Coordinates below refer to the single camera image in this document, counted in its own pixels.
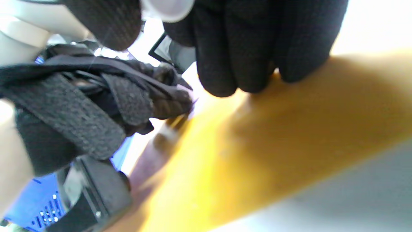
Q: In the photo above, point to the person's left hand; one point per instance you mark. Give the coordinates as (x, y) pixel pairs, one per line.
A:
(80, 106)

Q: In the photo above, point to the person's right hand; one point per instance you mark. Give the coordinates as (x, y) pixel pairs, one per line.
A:
(257, 38)

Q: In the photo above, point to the lavender sticky note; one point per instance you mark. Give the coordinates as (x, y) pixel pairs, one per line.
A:
(193, 95)

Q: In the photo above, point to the pink glue stick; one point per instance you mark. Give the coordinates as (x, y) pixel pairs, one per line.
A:
(167, 9)

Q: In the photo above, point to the orange L-shaped folder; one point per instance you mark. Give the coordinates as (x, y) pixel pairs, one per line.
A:
(273, 145)

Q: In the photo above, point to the person's left forearm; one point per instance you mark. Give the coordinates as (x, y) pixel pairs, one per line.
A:
(13, 161)

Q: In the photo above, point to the black framed panel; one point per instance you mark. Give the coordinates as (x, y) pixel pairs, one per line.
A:
(180, 53)

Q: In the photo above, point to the blue plastic file rack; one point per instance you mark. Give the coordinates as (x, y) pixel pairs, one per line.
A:
(32, 206)

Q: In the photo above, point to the black wrist camera unit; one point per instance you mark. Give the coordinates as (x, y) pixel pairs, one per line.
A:
(96, 193)

